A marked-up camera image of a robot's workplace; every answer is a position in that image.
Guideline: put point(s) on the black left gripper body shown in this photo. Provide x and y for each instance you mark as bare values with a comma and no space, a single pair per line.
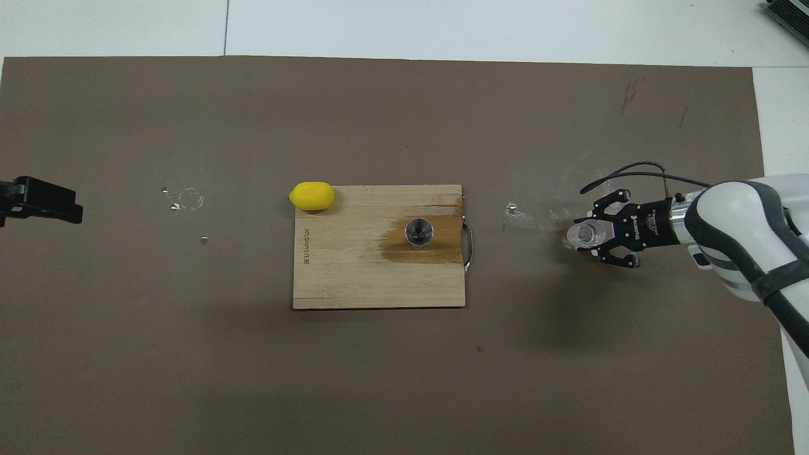
6,202

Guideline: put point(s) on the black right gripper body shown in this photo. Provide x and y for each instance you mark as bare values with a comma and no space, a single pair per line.
648,224

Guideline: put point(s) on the small clear glass cup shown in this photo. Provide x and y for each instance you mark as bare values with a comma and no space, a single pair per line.
588,235

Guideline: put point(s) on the metal double jigger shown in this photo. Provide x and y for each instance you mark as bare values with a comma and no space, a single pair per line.
419,232

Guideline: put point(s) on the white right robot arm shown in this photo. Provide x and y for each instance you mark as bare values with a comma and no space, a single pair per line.
727,240

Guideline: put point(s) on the grey ribbed device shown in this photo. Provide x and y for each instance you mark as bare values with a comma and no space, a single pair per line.
790,12

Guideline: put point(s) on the yellow lemon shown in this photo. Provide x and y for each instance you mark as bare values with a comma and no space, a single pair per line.
312,196

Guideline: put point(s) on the wooden cutting board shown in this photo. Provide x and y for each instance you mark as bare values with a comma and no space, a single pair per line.
354,278

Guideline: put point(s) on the brown table mat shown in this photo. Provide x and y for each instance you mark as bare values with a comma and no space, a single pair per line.
379,379

